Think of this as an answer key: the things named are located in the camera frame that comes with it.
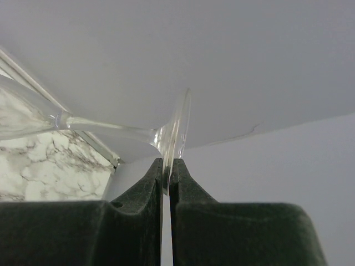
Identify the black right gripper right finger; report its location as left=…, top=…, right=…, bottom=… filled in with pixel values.
left=169, top=159, right=327, bottom=265

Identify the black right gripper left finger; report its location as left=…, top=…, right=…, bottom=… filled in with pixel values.
left=1, top=158, right=163, bottom=265

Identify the clear wine glass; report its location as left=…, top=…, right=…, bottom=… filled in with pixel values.
left=1, top=51, right=191, bottom=194

